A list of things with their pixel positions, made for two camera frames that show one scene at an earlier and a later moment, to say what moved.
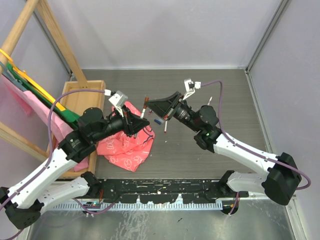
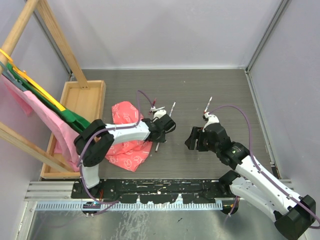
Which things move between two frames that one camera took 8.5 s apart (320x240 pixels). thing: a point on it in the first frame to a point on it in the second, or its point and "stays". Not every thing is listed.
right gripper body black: x=169 y=110 to x=203 y=143
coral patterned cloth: x=129 y=151 stays
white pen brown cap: x=143 y=112 to x=156 y=150
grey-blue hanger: x=5 y=72 stays
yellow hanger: x=23 y=74 stays
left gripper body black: x=123 y=122 to x=161 y=138
